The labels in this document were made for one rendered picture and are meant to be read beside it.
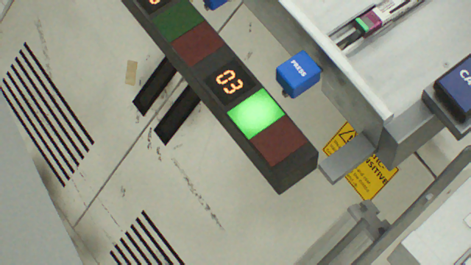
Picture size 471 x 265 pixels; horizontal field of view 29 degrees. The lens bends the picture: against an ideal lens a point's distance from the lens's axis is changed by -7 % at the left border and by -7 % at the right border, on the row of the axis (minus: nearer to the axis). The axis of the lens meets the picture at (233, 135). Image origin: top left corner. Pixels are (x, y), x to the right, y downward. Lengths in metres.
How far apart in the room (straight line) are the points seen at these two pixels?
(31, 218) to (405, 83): 0.33
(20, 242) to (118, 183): 0.76
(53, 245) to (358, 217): 0.29
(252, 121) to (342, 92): 0.08
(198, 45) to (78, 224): 0.67
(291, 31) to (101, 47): 0.60
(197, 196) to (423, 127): 0.56
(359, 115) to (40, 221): 0.29
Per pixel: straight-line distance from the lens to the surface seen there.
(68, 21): 1.42
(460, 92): 0.75
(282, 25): 0.82
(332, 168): 0.80
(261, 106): 0.79
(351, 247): 0.81
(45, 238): 0.63
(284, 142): 0.77
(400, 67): 0.80
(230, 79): 0.80
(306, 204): 1.19
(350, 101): 0.79
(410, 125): 0.77
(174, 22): 0.83
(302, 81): 0.77
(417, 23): 0.82
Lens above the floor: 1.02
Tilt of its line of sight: 29 degrees down
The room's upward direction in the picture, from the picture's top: 40 degrees clockwise
